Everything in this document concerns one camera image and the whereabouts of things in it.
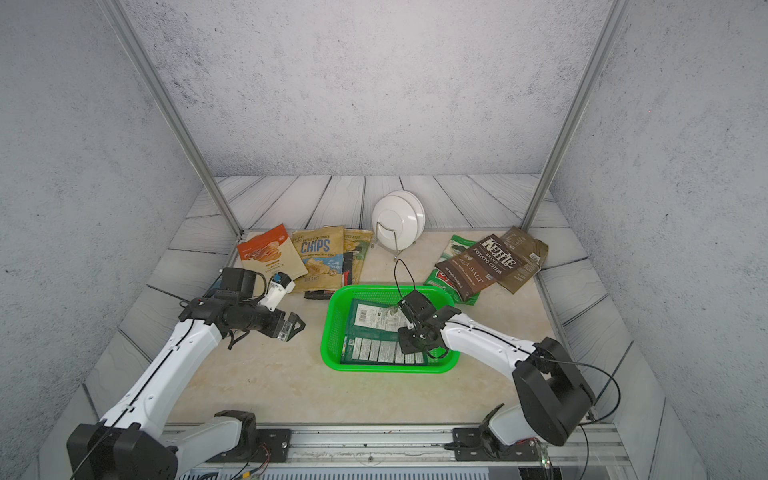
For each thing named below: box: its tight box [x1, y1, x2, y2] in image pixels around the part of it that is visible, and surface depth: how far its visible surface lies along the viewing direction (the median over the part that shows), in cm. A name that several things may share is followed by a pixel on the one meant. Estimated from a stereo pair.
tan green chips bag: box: [343, 229, 373, 286], surface depth 113 cm
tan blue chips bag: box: [291, 226, 344, 293], surface depth 111 cm
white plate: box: [371, 190, 426, 251], surface depth 107 cm
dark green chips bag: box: [341, 298, 429, 366], surface depth 91 cm
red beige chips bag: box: [237, 223, 309, 281], surface depth 116 cm
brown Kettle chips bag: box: [435, 234, 528, 302], surface depth 108 cm
